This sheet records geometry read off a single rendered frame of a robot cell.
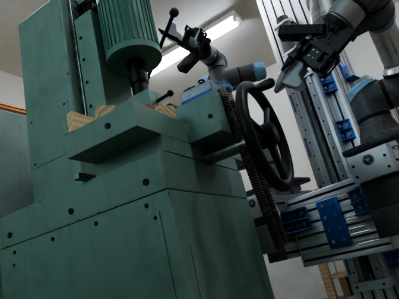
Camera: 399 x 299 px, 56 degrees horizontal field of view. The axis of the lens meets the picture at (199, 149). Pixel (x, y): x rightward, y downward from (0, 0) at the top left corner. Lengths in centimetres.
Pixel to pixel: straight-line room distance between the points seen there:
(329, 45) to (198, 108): 35
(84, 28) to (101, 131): 57
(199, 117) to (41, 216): 48
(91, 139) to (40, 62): 59
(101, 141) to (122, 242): 23
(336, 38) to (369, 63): 354
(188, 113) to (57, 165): 45
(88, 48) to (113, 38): 13
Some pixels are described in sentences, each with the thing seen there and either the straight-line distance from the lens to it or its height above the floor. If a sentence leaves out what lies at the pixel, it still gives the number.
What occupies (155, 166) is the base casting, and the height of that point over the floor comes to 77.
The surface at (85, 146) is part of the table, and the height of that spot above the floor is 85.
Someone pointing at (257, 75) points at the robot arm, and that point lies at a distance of 153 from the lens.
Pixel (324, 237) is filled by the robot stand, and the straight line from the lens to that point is 153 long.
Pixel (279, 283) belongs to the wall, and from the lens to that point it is 451.
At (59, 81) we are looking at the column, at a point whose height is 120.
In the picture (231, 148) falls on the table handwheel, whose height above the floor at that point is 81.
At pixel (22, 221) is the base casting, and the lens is 113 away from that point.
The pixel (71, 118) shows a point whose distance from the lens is 93.
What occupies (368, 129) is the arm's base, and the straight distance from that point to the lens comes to 145.
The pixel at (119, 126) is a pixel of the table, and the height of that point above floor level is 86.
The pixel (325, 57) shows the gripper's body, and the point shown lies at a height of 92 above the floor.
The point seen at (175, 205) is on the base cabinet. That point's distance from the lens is 80.
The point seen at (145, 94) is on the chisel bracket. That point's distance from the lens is 113.
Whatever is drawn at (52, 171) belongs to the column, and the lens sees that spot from 123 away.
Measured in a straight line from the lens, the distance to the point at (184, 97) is 103.
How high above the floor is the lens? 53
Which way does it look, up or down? 18 degrees up
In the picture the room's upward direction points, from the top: 13 degrees counter-clockwise
